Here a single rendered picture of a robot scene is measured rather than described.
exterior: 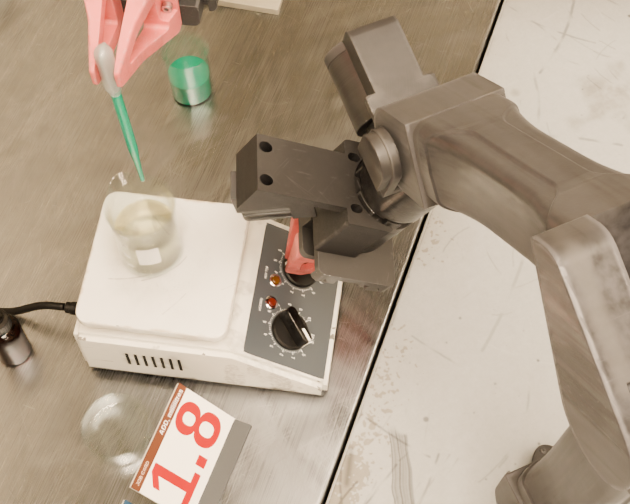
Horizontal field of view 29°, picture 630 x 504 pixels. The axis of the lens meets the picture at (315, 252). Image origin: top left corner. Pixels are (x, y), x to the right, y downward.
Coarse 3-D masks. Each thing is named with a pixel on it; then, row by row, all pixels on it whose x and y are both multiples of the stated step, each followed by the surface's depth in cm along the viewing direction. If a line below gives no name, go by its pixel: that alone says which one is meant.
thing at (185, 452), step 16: (192, 400) 95; (176, 416) 93; (192, 416) 94; (208, 416) 95; (224, 416) 96; (176, 432) 93; (192, 432) 94; (208, 432) 95; (160, 448) 92; (176, 448) 93; (192, 448) 94; (208, 448) 95; (160, 464) 92; (176, 464) 93; (192, 464) 94; (160, 480) 92; (176, 480) 92; (192, 480) 93; (160, 496) 91; (176, 496) 92; (192, 496) 93
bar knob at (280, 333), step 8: (288, 312) 94; (296, 312) 94; (280, 320) 95; (288, 320) 94; (296, 320) 94; (304, 320) 96; (272, 328) 95; (280, 328) 95; (288, 328) 95; (296, 328) 94; (304, 328) 94; (280, 336) 94; (288, 336) 95; (296, 336) 94; (304, 336) 94; (280, 344) 94; (288, 344) 95; (296, 344) 95; (304, 344) 94
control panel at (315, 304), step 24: (264, 240) 98; (264, 264) 97; (264, 288) 96; (288, 288) 97; (312, 288) 98; (336, 288) 99; (264, 312) 95; (312, 312) 97; (264, 336) 94; (312, 336) 96; (288, 360) 94; (312, 360) 96
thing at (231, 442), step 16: (224, 432) 96; (240, 432) 96; (224, 448) 95; (240, 448) 95; (208, 464) 94; (224, 464) 95; (144, 480) 91; (208, 480) 94; (224, 480) 94; (208, 496) 94
